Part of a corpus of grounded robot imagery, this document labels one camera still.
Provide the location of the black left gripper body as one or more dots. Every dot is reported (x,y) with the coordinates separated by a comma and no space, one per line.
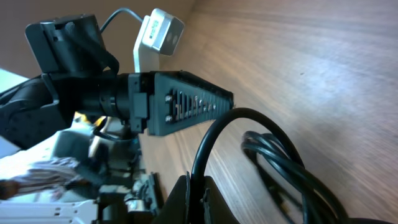
(132,99)

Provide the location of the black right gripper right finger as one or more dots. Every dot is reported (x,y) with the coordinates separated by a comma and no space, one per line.
(216,210)

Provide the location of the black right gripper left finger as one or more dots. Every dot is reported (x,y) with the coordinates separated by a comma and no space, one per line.
(176,207)

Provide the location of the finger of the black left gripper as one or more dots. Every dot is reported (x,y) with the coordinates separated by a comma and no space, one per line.
(182,99)

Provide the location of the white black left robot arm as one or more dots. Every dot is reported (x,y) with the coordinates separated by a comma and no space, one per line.
(80,76)

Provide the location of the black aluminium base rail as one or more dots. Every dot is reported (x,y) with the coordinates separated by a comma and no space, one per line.
(89,173)

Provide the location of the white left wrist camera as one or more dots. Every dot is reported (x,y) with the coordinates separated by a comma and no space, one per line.
(159,35)

